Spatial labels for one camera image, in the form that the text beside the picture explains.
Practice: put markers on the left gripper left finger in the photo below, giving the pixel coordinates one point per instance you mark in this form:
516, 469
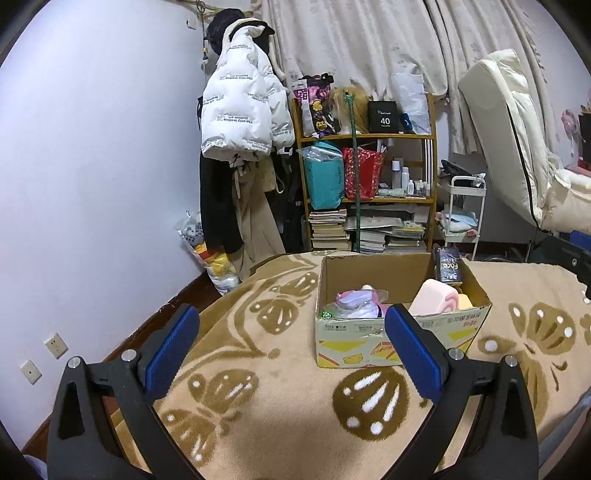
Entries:
82, 441

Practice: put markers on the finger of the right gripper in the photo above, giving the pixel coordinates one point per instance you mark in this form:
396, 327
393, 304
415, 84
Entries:
560, 252

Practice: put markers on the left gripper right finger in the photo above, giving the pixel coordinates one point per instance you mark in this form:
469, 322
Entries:
502, 442

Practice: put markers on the black Face box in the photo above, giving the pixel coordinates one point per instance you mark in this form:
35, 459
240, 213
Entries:
448, 265

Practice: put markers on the pink swiss roll plush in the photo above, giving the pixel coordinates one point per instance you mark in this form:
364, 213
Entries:
434, 298

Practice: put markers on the yellow plush toy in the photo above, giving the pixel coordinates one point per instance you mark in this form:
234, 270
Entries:
464, 302

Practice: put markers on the white rolling cart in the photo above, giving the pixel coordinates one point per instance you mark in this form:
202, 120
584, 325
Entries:
460, 220

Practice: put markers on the beige brown patterned blanket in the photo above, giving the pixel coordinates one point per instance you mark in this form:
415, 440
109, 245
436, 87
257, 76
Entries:
250, 401

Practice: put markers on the pink plush toy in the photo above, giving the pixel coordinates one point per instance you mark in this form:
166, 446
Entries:
370, 294

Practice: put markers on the printed cardboard box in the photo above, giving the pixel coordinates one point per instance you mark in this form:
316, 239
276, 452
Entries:
358, 343

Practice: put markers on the plastic bag of toys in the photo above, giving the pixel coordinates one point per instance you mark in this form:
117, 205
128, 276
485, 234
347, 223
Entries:
215, 262

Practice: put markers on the wooden shelf unit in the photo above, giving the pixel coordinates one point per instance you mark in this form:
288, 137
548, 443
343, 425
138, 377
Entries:
427, 165

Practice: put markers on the green pole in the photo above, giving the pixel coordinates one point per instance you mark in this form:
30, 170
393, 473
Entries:
350, 102

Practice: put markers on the red patterned bag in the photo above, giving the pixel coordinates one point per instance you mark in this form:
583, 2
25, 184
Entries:
370, 166

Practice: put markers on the black box marked 40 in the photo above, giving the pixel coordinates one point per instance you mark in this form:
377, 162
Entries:
383, 117

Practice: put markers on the stack of books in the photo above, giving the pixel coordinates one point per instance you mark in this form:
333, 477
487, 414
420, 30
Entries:
328, 230

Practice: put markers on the teal bag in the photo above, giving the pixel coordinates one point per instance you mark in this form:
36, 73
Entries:
324, 172

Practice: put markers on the beige coat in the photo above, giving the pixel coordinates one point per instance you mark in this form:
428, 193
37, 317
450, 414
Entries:
260, 236

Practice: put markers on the floral curtain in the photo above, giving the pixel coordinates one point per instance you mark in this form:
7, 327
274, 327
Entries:
370, 41

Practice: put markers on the white puffer jacket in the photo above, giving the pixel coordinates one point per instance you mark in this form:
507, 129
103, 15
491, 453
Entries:
244, 115

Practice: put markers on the white wall socket lower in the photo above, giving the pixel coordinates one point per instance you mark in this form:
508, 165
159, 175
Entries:
30, 372

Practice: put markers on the white wall socket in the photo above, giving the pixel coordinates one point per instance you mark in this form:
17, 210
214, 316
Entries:
30, 372
56, 346

